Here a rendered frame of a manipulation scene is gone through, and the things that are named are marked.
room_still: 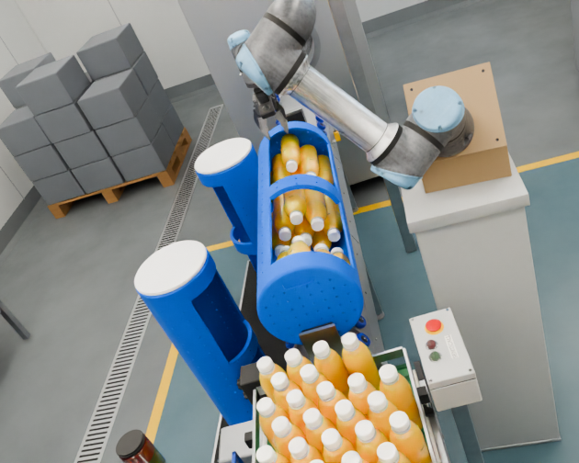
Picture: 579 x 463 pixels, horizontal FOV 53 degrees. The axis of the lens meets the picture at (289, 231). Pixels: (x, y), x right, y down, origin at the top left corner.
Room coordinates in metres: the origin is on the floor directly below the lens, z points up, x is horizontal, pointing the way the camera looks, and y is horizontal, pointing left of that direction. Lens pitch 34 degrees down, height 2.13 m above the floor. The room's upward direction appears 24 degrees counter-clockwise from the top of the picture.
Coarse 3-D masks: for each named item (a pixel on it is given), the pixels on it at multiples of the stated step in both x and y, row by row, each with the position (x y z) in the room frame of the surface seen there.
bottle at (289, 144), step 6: (282, 138) 2.01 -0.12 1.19; (288, 138) 1.98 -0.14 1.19; (294, 138) 1.99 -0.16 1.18; (282, 144) 1.96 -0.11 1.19; (288, 144) 1.93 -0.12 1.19; (294, 144) 1.93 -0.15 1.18; (282, 150) 1.93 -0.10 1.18; (288, 150) 1.89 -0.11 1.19; (294, 150) 1.89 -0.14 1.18; (300, 150) 1.93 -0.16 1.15; (282, 156) 1.89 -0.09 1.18; (288, 156) 1.86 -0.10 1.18; (294, 156) 1.86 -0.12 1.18; (300, 156) 1.87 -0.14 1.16; (282, 162) 1.88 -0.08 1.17; (300, 162) 1.87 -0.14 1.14
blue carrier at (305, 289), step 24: (264, 144) 1.98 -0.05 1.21; (312, 144) 2.01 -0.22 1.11; (264, 168) 1.81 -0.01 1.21; (264, 192) 1.66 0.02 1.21; (336, 192) 1.59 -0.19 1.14; (264, 216) 1.52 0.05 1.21; (264, 240) 1.40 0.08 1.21; (264, 264) 1.30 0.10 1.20; (288, 264) 1.21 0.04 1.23; (312, 264) 1.18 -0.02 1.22; (336, 264) 1.19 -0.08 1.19; (264, 288) 1.20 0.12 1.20; (288, 288) 1.19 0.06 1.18; (312, 288) 1.18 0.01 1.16; (336, 288) 1.16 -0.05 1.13; (360, 288) 1.16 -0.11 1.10; (264, 312) 1.20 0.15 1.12; (288, 312) 1.19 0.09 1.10; (312, 312) 1.18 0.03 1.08; (336, 312) 1.17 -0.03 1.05; (360, 312) 1.16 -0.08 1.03; (288, 336) 1.20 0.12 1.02
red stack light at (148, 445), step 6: (144, 444) 0.83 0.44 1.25; (150, 444) 0.84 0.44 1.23; (144, 450) 0.82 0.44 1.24; (150, 450) 0.83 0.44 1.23; (132, 456) 0.82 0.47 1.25; (138, 456) 0.82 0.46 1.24; (144, 456) 0.82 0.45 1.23; (150, 456) 0.83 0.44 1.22; (126, 462) 0.82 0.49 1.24; (132, 462) 0.81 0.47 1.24; (138, 462) 0.81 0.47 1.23; (144, 462) 0.82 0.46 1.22
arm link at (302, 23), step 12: (276, 0) 1.39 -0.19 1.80; (288, 0) 1.36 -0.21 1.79; (300, 0) 1.37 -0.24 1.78; (312, 0) 1.41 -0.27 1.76; (276, 12) 1.35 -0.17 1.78; (288, 12) 1.34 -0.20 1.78; (300, 12) 1.34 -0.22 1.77; (312, 12) 1.37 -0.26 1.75; (288, 24) 1.33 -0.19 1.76; (300, 24) 1.33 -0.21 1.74; (312, 24) 1.36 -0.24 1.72
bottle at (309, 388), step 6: (318, 372) 0.97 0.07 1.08; (318, 378) 0.96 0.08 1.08; (324, 378) 0.96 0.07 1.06; (306, 384) 0.96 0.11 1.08; (312, 384) 0.95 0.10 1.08; (318, 384) 0.95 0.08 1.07; (306, 390) 0.95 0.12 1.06; (312, 390) 0.94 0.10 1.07; (306, 396) 0.95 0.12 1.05; (312, 396) 0.94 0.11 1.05; (318, 396) 0.94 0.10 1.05; (318, 408) 0.94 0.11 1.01
